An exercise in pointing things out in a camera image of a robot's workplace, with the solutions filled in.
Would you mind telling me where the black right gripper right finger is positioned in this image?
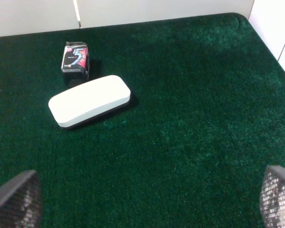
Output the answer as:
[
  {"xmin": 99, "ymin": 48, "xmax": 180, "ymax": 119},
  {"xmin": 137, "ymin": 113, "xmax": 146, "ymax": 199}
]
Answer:
[{"xmin": 259, "ymin": 165, "xmax": 285, "ymax": 228}]

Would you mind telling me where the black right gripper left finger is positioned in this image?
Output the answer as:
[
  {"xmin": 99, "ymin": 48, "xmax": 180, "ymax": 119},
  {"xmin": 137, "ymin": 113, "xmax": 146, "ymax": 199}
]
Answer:
[{"xmin": 0, "ymin": 170, "xmax": 43, "ymax": 228}]

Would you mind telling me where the white glasses case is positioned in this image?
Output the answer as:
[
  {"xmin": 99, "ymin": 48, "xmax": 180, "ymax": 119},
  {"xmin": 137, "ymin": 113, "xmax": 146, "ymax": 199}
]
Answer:
[{"xmin": 48, "ymin": 75, "xmax": 131, "ymax": 129}]

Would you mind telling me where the green velvet table cloth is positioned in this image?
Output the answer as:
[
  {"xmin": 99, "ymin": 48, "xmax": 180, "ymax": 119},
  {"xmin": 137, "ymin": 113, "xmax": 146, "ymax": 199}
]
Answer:
[{"xmin": 0, "ymin": 13, "xmax": 285, "ymax": 228}]

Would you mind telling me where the black chewing gum pack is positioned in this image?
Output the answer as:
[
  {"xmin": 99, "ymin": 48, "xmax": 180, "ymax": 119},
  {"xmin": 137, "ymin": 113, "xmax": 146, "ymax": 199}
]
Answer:
[{"xmin": 61, "ymin": 41, "xmax": 90, "ymax": 88}]

